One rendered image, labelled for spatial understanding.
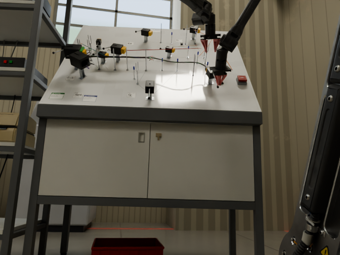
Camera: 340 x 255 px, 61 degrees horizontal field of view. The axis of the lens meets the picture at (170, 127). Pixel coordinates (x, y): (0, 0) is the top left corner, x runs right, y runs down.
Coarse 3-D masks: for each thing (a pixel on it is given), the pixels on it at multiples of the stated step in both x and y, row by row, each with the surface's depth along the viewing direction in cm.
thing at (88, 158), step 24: (48, 120) 153; (72, 120) 153; (96, 120) 153; (48, 144) 150; (72, 144) 150; (96, 144) 151; (120, 144) 151; (144, 144) 152; (48, 168) 148; (72, 168) 148; (96, 168) 148; (120, 168) 149; (144, 168) 149; (48, 192) 145; (72, 192) 146; (96, 192) 146; (120, 192) 146; (144, 192) 147
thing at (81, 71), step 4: (76, 52) 164; (80, 52) 165; (72, 56) 161; (76, 56) 161; (80, 56) 161; (84, 56) 161; (88, 56) 162; (72, 60) 163; (76, 60) 160; (80, 60) 159; (84, 60) 166; (88, 60) 164; (72, 64) 165; (76, 64) 162; (80, 64) 160; (84, 64) 164; (88, 64) 165; (80, 68) 162; (80, 72) 169; (80, 76) 171; (84, 76) 172
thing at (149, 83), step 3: (147, 81) 153; (150, 81) 153; (153, 81) 153; (147, 84) 151; (150, 84) 151; (153, 84) 151; (147, 87) 150; (150, 87) 150; (153, 87) 150; (147, 90) 151; (150, 90) 151; (153, 90) 151; (147, 93) 152; (150, 93) 152; (153, 93) 152; (150, 96) 156; (147, 99) 157; (150, 99) 158; (153, 99) 158
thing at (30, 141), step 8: (0, 112) 159; (8, 112) 161; (0, 120) 154; (8, 120) 154; (16, 120) 154; (32, 120) 174; (0, 128) 150; (8, 128) 151; (16, 128) 154; (32, 128) 175; (0, 136) 149; (8, 136) 150; (32, 136) 175; (32, 144) 176
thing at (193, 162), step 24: (168, 144) 152; (192, 144) 152; (216, 144) 153; (240, 144) 153; (168, 168) 149; (192, 168) 150; (216, 168) 150; (240, 168) 151; (168, 192) 147; (192, 192) 147; (216, 192) 148; (240, 192) 148
